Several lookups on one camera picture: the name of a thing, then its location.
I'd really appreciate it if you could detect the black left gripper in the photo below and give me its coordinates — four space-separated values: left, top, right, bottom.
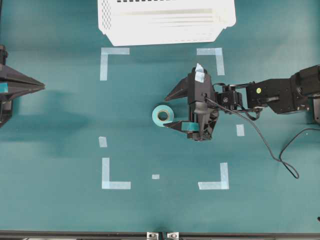
0 45 45 128

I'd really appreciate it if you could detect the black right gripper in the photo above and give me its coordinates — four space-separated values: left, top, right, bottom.
163 68 219 142

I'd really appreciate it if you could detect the teal tape roll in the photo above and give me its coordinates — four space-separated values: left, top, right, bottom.
152 104 175 128

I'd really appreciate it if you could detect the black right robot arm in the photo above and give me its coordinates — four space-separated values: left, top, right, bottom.
164 64 320 141

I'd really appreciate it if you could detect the right small tape strip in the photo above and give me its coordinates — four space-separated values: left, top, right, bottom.
236 124 245 137

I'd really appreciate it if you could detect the small tape strip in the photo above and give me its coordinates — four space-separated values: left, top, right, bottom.
236 124 245 137
98 136 108 148

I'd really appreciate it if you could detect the top right tape corner mark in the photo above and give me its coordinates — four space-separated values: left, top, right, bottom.
196 47 225 76

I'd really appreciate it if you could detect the tape corner mark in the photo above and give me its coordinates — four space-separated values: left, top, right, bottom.
196 47 225 76
101 157 131 190
198 162 230 191
100 47 130 82

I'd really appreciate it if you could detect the bottom small tape piece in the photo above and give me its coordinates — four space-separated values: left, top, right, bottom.
151 174 160 180

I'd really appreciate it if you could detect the left small tape strip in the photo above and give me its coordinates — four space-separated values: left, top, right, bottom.
98 136 108 148

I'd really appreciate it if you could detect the bottom right tape corner mark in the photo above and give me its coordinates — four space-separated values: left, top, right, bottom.
198 162 230 191

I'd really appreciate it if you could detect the top left tape corner mark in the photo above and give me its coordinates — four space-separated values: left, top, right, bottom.
100 47 130 82

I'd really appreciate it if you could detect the white plastic lattice basket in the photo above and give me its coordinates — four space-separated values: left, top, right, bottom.
97 0 236 47

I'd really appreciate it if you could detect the bottom left tape corner mark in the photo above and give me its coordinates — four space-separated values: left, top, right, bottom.
101 157 131 190

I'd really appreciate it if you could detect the right metal bracket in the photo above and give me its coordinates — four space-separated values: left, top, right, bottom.
166 232 179 240

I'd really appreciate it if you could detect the metal bracket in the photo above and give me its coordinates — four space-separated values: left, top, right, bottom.
146 232 159 240
166 232 179 240

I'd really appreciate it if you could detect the left metal bracket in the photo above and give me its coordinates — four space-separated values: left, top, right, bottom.
146 232 159 240

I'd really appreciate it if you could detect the black cable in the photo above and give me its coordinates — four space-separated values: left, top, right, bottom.
205 97 320 179

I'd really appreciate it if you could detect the black table edge rail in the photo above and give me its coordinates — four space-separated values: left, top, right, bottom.
0 230 320 240

